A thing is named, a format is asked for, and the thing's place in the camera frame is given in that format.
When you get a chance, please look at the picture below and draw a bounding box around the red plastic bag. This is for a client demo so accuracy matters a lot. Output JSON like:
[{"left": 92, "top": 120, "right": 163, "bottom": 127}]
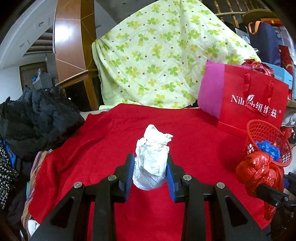
[{"left": 235, "top": 151, "right": 285, "bottom": 221}]

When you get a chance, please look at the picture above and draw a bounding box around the blue plastic bag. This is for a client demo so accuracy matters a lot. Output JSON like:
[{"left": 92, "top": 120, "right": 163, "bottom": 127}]
[{"left": 255, "top": 140, "right": 280, "bottom": 162}]

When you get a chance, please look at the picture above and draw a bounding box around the white plastic bag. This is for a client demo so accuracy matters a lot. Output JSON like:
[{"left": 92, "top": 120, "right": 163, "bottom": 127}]
[{"left": 132, "top": 124, "right": 173, "bottom": 191}]

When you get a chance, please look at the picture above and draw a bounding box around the red plastic mesh basket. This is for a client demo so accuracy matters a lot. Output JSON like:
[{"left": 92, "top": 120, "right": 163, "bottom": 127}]
[{"left": 243, "top": 120, "right": 292, "bottom": 168}]

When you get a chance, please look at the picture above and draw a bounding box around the striped cloth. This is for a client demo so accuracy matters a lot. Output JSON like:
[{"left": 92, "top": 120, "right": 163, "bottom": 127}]
[{"left": 21, "top": 151, "right": 50, "bottom": 233}]

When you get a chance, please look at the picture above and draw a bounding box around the red blanket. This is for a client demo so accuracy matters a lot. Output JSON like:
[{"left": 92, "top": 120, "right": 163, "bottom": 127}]
[{"left": 29, "top": 104, "right": 269, "bottom": 228}]

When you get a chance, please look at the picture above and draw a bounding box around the red Nilrich paper bag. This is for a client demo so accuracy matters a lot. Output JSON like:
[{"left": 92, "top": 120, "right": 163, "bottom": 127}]
[{"left": 218, "top": 65, "right": 288, "bottom": 138}]

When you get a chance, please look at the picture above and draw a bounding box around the black clothes pile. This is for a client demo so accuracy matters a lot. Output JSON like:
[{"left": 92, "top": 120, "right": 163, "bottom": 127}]
[{"left": 1, "top": 86, "right": 84, "bottom": 161}]

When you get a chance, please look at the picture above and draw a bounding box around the light blue box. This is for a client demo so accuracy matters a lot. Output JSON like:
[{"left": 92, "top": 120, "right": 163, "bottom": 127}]
[{"left": 265, "top": 63, "right": 293, "bottom": 90}]

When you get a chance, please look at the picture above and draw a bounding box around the magenta pillow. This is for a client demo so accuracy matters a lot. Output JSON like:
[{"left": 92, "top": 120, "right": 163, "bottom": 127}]
[{"left": 197, "top": 60, "right": 251, "bottom": 120}]

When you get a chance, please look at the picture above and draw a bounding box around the shiny red bag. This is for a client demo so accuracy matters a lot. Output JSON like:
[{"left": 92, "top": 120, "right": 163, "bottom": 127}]
[{"left": 242, "top": 59, "right": 274, "bottom": 77}]

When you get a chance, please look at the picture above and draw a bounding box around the wooden headboard cabinet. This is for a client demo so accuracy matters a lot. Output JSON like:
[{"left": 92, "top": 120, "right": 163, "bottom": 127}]
[{"left": 55, "top": 69, "right": 101, "bottom": 112}]

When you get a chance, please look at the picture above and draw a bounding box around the navy blue bag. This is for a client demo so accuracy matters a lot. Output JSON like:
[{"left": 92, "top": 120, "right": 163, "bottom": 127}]
[{"left": 248, "top": 21, "right": 281, "bottom": 67}]

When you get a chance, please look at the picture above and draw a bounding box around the straw hat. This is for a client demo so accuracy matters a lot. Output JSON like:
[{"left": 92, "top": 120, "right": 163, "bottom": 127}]
[{"left": 242, "top": 9, "right": 278, "bottom": 25}]

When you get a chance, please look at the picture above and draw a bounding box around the wooden stair railing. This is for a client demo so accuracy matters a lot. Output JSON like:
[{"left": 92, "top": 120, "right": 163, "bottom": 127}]
[{"left": 202, "top": 0, "right": 266, "bottom": 28}]

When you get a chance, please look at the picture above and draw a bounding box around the green clover patterned quilt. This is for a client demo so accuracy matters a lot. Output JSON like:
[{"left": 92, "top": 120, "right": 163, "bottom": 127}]
[{"left": 92, "top": 1, "right": 258, "bottom": 108}]

